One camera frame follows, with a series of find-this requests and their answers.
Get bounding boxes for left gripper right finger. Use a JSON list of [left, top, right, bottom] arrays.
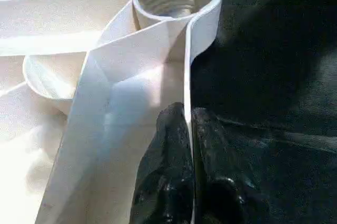
[[191, 107, 270, 224]]

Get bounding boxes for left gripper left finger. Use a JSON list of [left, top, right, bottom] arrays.
[[131, 102, 196, 224]]

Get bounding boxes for white plastic table top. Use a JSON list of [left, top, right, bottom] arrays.
[[0, 0, 226, 224]]

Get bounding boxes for black plastic mat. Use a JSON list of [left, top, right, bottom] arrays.
[[0, 0, 337, 224]]

